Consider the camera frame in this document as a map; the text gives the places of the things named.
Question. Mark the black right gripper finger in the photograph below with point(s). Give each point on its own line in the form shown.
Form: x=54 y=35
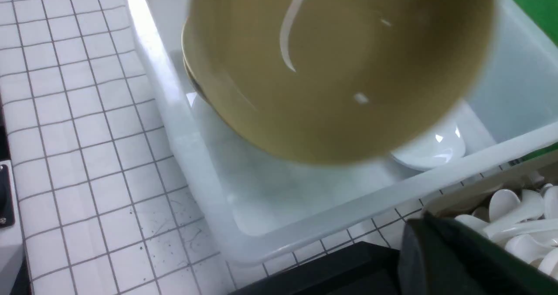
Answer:
x=441 y=256

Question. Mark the yellow noodle bowl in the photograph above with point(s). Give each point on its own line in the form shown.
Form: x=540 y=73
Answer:
x=335 y=82

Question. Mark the olive plastic spoon bin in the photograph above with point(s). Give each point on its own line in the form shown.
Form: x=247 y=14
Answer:
x=531 y=174

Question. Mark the black plastic serving tray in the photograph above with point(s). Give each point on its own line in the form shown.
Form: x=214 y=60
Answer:
x=360 y=269

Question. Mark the pile of white spoons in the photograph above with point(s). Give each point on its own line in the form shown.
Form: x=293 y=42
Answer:
x=524 y=223

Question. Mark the white sauce dish in tub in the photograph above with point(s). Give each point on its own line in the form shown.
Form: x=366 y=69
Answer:
x=438 y=146

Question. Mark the large white plastic tub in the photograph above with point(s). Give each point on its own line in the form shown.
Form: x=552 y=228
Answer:
x=259 y=207

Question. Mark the black device at edge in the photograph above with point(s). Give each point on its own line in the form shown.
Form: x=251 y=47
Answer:
x=13 y=264

